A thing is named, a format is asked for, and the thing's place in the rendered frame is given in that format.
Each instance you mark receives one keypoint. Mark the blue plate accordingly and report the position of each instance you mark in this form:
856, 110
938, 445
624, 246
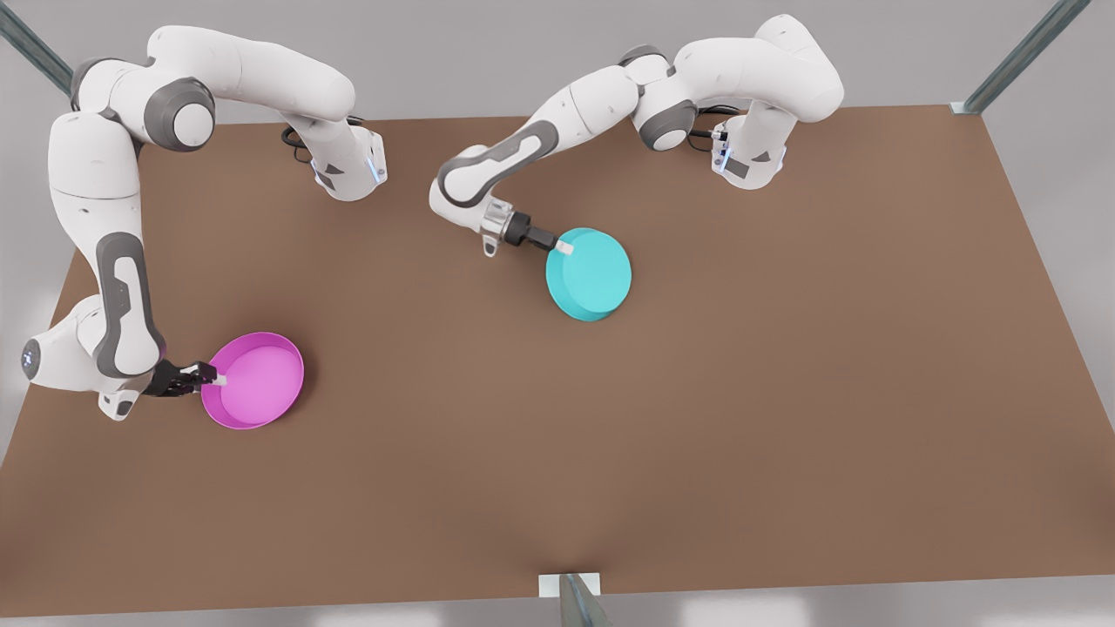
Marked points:
591, 274

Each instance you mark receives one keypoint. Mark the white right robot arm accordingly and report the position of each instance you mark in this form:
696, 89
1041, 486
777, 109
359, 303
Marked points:
96, 200

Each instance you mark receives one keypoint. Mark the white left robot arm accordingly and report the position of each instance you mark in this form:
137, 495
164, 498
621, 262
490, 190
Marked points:
610, 96

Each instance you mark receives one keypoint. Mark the pink plate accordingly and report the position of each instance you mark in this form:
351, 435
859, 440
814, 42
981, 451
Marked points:
254, 380

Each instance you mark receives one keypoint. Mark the silver frame post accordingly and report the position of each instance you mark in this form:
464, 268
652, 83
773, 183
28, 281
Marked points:
575, 599
33, 45
1015, 57

